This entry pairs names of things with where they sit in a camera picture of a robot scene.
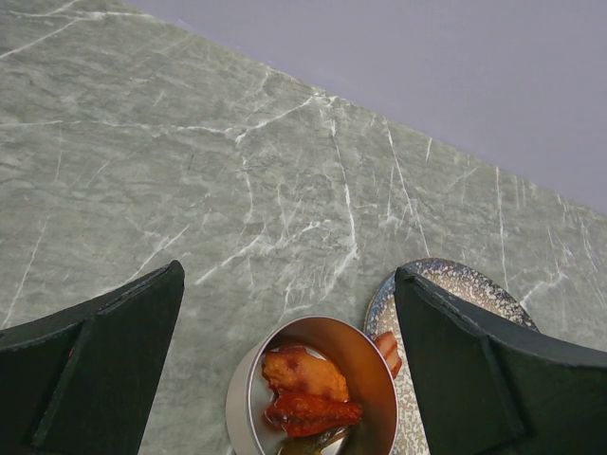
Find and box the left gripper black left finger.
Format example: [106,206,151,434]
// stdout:
[1,261,184,454]

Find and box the speckled ceramic plate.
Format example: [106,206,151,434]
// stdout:
[363,257,541,455]

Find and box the orange chicken wing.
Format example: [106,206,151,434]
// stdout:
[262,346,350,402]

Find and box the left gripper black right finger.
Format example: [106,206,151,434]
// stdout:
[395,267,606,454]

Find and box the brown braised food piece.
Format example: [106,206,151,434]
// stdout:
[280,427,350,455]

